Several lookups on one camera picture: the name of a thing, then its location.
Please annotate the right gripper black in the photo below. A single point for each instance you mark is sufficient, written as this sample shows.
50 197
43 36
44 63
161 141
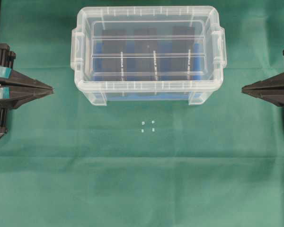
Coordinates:
274 82

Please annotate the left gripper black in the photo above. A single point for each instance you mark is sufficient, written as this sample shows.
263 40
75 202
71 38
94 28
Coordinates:
16 89

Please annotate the clear plastic box lid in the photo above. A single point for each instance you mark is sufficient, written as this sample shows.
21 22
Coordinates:
146 45

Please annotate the left black rectangular box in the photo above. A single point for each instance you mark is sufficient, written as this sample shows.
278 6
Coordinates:
113 63

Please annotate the black rectangular box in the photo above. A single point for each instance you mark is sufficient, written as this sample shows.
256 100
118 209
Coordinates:
144 46
182 47
113 63

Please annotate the right black rectangular box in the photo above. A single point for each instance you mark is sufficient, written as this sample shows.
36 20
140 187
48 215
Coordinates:
182 47

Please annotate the clear plastic storage box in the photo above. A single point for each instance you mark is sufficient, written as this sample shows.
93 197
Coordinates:
146 94

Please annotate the middle black rectangular box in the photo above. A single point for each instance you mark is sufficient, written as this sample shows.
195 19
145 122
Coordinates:
144 46

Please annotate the blue foam liner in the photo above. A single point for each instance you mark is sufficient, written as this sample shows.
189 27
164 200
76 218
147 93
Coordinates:
162 57

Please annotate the green table cloth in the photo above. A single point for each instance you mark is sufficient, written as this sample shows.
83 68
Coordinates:
67 163

